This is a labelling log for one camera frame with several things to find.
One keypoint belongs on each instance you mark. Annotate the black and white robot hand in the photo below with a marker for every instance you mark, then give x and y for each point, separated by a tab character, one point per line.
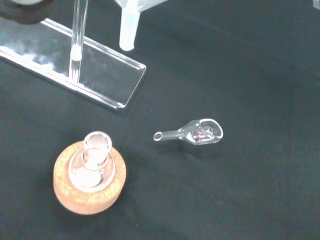
22	11

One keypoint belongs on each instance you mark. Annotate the clear acrylic funnel stand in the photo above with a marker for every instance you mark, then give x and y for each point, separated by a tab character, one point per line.
105	75

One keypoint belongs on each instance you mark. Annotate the clear glass weighing funnel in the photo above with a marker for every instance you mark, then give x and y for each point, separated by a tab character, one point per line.
197	132

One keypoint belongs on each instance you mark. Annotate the round-bottom glass flask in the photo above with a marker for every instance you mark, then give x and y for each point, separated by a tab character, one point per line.
91	162

